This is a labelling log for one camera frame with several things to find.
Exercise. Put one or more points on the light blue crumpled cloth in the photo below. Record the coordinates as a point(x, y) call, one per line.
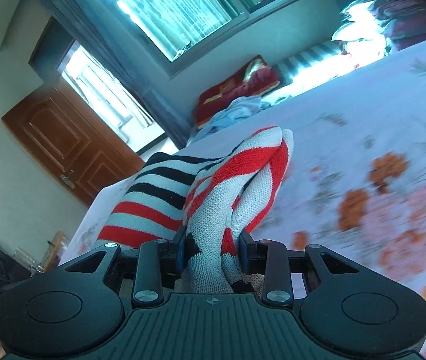
point(240, 109)

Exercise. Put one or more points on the striped knit sweater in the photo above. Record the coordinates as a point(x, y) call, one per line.
point(213, 200)

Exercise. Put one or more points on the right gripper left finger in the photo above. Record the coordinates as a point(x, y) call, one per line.
point(149, 264)

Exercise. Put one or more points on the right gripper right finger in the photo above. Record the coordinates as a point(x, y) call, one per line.
point(276, 263)

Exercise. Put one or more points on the floral white bedspread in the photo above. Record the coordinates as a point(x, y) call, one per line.
point(357, 180)

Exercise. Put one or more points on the grey white striped pillow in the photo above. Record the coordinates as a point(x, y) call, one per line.
point(291, 67)

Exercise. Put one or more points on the red gold pillow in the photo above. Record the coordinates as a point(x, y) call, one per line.
point(255, 78)

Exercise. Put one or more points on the brown wooden door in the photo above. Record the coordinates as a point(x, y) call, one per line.
point(57, 127)

